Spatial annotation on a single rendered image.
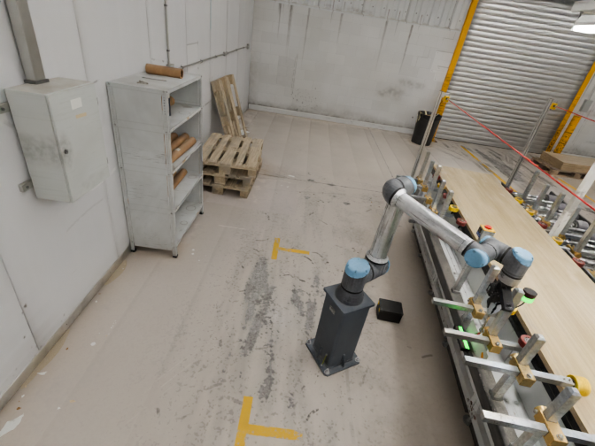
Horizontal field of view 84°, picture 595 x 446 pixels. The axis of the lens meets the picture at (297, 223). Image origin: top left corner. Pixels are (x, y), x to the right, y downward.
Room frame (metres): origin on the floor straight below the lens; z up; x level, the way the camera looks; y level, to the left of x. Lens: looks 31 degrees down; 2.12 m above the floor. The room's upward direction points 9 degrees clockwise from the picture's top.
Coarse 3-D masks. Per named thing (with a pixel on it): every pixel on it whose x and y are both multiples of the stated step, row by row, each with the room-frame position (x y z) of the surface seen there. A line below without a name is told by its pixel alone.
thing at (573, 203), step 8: (592, 0) 2.45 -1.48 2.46; (576, 8) 2.58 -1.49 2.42; (584, 8) 2.49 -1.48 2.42; (592, 8) 2.41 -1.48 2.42; (592, 168) 2.55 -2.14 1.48; (592, 176) 2.53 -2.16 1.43; (584, 184) 2.53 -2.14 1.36; (576, 192) 2.56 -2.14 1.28; (584, 192) 2.53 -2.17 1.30; (576, 200) 2.53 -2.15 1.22; (568, 208) 2.53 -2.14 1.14; (560, 216) 2.56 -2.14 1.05; (568, 216) 2.53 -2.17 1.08; (560, 224) 2.53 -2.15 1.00; (552, 232) 2.54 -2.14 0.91
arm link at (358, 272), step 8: (352, 264) 1.70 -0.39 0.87; (360, 264) 1.70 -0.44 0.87; (368, 264) 1.72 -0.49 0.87; (344, 272) 1.68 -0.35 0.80; (352, 272) 1.64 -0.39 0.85; (360, 272) 1.63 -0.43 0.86; (368, 272) 1.66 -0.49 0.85; (344, 280) 1.66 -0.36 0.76; (352, 280) 1.63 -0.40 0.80; (360, 280) 1.63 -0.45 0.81; (368, 280) 1.68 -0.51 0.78; (352, 288) 1.62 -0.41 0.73; (360, 288) 1.64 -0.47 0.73
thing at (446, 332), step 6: (444, 330) 1.26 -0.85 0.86; (450, 330) 1.27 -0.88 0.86; (456, 330) 1.28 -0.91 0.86; (450, 336) 1.25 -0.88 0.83; (456, 336) 1.25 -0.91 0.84; (462, 336) 1.25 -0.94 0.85; (468, 336) 1.25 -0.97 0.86; (474, 336) 1.25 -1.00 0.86; (480, 336) 1.26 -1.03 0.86; (486, 336) 1.27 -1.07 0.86; (480, 342) 1.24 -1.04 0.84; (486, 342) 1.24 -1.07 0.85; (504, 342) 1.24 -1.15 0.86; (510, 342) 1.25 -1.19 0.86; (504, 348) 1.23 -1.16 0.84; (510, 348) 1.23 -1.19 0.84; (516, 348) 1.23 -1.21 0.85
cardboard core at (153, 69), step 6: (150, 66) 3.01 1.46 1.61; (156, 66) 3.02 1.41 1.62; (162, 66) 3.03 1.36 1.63; (168, 66) 3.05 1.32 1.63; (150, 72) 3.01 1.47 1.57; (156, 72) 3.01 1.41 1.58; (162, 72) 3.01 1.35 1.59; (168, 72) 3.01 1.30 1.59; (174, 72) 3.02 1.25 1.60; (180, 72) 3.02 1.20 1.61; (180, 78) 3.04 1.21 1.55
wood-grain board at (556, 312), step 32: (480, 192) 3.20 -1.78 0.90; (480, 224) 2.48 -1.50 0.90; (512, 224) 2.58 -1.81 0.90; (544, 256) 2.13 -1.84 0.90; (512, 288) 1.66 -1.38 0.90; (544, 288) 1.72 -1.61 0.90; (576, 288) 1.78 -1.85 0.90; (544, 320) 1.42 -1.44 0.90; (576, 320) 1.46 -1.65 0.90; (544, 352) 1.18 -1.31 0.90; (576, 352) 1.22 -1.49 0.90; (576, 416) 0.87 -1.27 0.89
